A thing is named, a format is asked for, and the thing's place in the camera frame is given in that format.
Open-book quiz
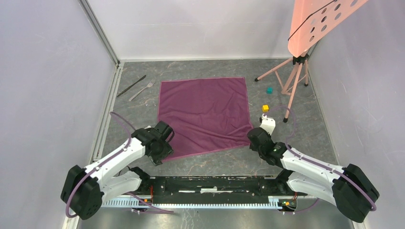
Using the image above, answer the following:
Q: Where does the silver fork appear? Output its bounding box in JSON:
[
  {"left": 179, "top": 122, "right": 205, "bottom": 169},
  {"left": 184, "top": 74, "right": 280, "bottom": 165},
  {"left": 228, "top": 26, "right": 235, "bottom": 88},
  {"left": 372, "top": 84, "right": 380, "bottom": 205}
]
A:
[{"left": 128, "top": 79, "right": 156, "bottom": 102}]

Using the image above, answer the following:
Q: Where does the pink music stand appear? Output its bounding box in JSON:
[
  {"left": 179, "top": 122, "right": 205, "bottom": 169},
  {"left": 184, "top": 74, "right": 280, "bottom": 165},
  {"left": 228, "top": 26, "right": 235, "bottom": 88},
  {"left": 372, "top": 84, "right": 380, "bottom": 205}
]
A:
[{"left": 255, "top": 0, "right": 367, "bottom": 123}]

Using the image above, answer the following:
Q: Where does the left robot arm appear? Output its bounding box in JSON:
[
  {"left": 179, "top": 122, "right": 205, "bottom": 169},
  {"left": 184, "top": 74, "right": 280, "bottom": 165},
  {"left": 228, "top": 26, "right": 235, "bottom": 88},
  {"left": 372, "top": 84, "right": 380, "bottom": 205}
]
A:
[{"left": 61, "top": 121, "right": 174, "bottom": 220}]

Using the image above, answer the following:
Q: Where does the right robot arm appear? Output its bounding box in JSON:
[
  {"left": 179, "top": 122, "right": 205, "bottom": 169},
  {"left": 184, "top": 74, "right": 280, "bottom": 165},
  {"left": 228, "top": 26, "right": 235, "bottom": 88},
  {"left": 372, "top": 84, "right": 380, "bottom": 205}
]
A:
[{"left": 247, "top": 127, "right": 380, "bottom": 223}]

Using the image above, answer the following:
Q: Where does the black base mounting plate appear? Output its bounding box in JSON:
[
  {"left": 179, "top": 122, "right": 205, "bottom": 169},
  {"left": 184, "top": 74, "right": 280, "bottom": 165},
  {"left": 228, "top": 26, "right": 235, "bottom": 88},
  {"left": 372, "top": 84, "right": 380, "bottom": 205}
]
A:
[{"left": 134, "top": 176, "right": 296, "bottom": 204}]

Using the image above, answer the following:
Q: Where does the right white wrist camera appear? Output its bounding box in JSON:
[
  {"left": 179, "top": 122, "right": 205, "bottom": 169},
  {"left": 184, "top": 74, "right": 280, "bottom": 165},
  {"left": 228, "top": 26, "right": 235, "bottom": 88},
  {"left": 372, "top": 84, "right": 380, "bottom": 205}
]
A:
[{"left": 259, "top": 114, "right": 276, "bottom": 135}]

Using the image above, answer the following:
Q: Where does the teal cube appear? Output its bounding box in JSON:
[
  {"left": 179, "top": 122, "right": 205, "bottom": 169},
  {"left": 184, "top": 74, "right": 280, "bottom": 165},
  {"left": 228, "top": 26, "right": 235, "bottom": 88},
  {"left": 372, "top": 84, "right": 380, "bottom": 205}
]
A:
[{"left": 266, "top": 87, "right": 273, "bottom": 94}]

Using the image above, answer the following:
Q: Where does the black knife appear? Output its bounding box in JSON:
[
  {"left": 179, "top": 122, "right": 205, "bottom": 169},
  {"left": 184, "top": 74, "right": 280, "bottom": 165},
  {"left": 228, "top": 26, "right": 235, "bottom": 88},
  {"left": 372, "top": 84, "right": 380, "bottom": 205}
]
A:
[{"left": 117, "top": 75, "right": 147, "bottom": 97}]

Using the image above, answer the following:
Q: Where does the aluminium frame rail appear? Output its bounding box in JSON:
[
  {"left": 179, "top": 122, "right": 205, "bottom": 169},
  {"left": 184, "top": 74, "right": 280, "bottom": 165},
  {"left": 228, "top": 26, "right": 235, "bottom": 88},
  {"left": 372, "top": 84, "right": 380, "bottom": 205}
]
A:
[{"left": 79, "top": 0, "right": 123, "bottom": 164}]

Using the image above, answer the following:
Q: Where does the purple cloth napkin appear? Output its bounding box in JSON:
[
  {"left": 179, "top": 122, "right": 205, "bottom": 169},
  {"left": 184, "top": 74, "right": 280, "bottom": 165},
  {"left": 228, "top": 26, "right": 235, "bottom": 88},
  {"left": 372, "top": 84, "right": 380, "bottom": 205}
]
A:
[{"left": 158, "top": 77, "right": 253, "bottom": 161}]

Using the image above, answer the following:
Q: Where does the yellow cube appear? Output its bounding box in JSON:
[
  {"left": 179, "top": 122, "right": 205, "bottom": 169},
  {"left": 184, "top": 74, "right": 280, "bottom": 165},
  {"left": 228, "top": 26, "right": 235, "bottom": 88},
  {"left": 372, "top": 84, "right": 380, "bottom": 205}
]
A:
[{"left": 262, "top": 104, "right": 270, "bottom": 113}]

